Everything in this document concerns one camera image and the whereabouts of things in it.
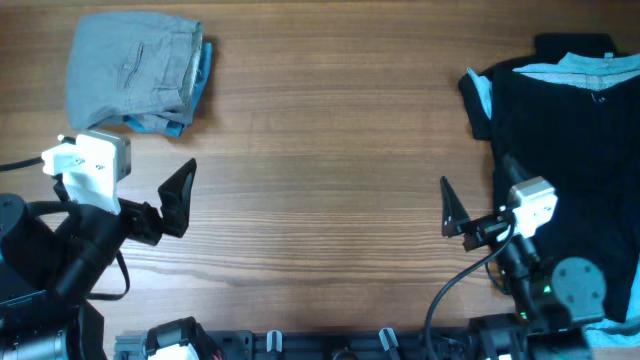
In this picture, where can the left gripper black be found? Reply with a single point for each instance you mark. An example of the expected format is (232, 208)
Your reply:
(176, 195)

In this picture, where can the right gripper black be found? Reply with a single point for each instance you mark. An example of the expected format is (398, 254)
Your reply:
(455, 215)

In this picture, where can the grey shorts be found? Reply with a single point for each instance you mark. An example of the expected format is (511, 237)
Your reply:
(128, 63)

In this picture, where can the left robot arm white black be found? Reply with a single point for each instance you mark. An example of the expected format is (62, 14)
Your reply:
(54, 252)

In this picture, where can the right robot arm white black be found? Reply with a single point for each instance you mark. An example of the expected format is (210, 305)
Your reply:
(554, 298)

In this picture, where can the folded blue denim shorts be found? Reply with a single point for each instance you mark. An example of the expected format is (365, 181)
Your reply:
(173, 122)

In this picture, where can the black garment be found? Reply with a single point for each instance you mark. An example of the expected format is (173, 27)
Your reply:
(575, 150)

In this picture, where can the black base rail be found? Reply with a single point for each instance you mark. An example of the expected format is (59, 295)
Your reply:
(350, 345)

